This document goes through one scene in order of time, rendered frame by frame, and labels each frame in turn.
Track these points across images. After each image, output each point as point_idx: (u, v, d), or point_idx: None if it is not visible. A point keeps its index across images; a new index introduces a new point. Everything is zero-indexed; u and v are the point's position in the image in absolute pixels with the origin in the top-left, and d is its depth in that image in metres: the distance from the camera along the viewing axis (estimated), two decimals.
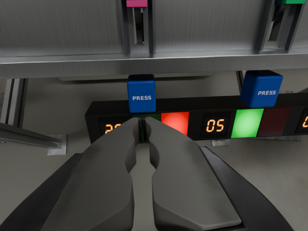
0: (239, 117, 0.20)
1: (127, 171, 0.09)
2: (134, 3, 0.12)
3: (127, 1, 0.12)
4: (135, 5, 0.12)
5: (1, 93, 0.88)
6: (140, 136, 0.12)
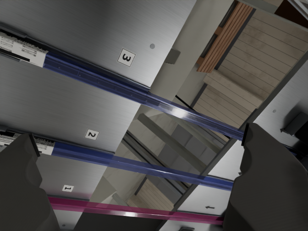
0: None
1: (35, 190, 0.08)
2: None
3: None
4: None
5: None
6: (37, 152, 0.11)
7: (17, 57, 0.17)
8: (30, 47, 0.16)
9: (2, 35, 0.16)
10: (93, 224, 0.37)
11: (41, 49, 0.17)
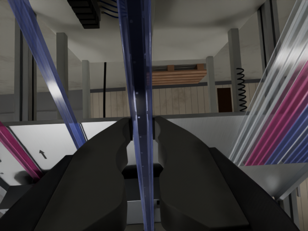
0: None
1: (119, 171, 0.09)
2: None
3: None
4: None
5: None
6: (131, 136, 0.12)
7: None
8: None
9: None
10: None
11: None
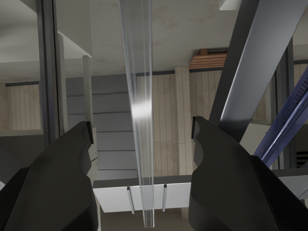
0: None
1: (84, 175, 0.09)
2: None
3: None
4: None
5: None
6: (91, 140, 0.12)
7: None
8: None
9: None
10: None
11: None
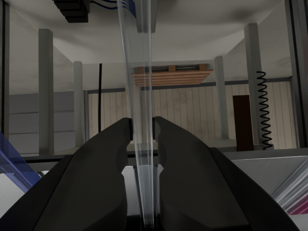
0: None
1: (119, 171, 0.09)
2: None
3: None
4: None
5: None
6: (131, 136, 0.12)
7: None
8: None
9: None
10: None
11: None
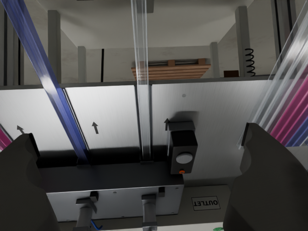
0: None
1: (35, 190, 0.08)
2: None
3: None
4: None
5: None
6: (37, 152, 0.11)
7: None
8: None
9: None
10: None
11: None
